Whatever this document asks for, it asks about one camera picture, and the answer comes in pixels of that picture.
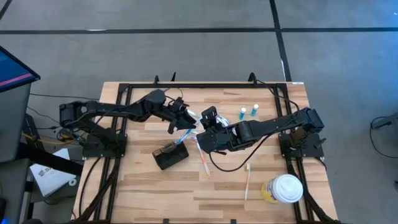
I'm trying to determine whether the Lysol wipes canister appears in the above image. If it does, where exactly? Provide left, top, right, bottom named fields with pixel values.
left=261, top=174, right=304, bottom=205

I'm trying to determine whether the thin black frame cable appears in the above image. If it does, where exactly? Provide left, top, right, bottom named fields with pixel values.
left=254, top=79, right=302, bottom=113

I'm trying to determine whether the grey floor object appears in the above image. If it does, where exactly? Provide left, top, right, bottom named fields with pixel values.
left=371, top=111, right=398, bottom=130

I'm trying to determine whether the black wire toothbrush caddy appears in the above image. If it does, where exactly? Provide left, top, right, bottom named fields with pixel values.
left=151, top=140, right=190, bottom=171

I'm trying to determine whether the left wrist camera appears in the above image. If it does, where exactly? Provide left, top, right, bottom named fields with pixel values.
left=172, top=96, right=187, bottom=113

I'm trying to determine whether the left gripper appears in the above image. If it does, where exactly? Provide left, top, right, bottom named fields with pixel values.
left=166, top=109, right=198, bottom=135

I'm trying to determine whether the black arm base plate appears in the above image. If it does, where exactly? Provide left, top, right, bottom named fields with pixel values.
left=278, top=132, right=325, bottom=159
left=82, top=133, right=128, bottom=158

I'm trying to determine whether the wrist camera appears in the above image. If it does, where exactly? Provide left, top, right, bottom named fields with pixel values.
left=172, top=96, right=187, bottom=113
left=201, top=105, right=218, bottom=121

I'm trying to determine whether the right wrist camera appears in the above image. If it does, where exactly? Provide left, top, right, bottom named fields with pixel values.
left=201, top=105, right=218, bottom=121

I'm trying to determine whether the slim yellow-headed toothbrush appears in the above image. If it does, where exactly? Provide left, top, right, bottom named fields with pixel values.
left=244, top=163, right=252, bottom=202

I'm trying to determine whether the dark grey desk base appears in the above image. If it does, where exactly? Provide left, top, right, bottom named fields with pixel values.
left=0, top=157, right=35, bottom=224

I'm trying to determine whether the black desk bar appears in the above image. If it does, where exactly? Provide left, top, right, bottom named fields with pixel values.
left=17, top=142, right=84, bottom=177

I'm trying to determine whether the black power cable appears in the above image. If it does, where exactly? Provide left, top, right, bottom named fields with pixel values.
left=78, top=157, right=103, bottom=218

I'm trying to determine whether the yellow cable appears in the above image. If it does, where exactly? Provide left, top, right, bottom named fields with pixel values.
left=21, top=132, right=85, bottom=146

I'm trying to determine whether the orange toothbrush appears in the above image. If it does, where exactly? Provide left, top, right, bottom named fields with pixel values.
left=195, top=139, right=212, bottom=179

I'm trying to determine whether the white booklet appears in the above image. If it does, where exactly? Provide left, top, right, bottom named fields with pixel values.
left=29, top=147, right=77, bottom=198

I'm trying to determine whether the blue screen monitor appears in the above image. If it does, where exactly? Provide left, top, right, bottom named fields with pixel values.
left=0, top=45, right=42, bottom=93

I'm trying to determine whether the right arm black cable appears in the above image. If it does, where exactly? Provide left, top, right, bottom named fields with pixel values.
left=207, top=123, right=282, bottom=173

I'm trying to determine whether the black looped floor cable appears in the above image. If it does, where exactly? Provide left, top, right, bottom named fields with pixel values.
left=369, top=115, right=398, bottom=159

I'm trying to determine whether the thin black floor cable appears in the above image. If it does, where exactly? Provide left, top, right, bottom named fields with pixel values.
left=29, top=92, right=100, bottom=102

